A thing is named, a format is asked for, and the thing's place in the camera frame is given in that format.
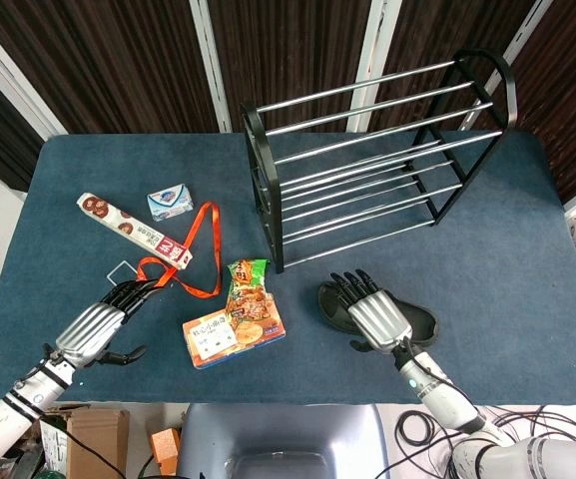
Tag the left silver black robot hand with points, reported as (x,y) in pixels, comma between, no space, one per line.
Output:
(88,327)

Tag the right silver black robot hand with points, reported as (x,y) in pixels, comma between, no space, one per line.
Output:
(380,314)

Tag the black shoe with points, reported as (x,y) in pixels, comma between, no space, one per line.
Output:
(422,322)

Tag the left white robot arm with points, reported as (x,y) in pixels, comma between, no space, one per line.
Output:
(15,416)

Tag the black chrome shoe rack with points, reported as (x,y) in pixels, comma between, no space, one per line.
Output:
(367,154)

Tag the clear badge holder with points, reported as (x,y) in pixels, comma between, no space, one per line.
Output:
(118,267)

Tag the long white cookie box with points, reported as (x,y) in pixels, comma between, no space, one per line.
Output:
(133,227)

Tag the brown cardboard box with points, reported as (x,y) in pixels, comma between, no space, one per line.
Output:
(98,439)

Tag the blue table cloth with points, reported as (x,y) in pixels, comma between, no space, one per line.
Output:
(492,279)

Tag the orange blue biscuit box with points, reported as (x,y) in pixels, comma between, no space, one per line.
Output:
(212,344)

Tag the green orange snack bag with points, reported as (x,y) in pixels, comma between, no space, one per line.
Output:
(247,294)

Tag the small orange block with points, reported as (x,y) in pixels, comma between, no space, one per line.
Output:
(165,449)

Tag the small blue white soap box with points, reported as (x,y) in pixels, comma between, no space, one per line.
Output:
(170,202)

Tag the grey blue robot torso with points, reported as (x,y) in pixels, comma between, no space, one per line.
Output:
(277,434)

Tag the white partition frame post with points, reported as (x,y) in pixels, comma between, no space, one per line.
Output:
(529,30)
(211,65)
(13,82)
(372,65)

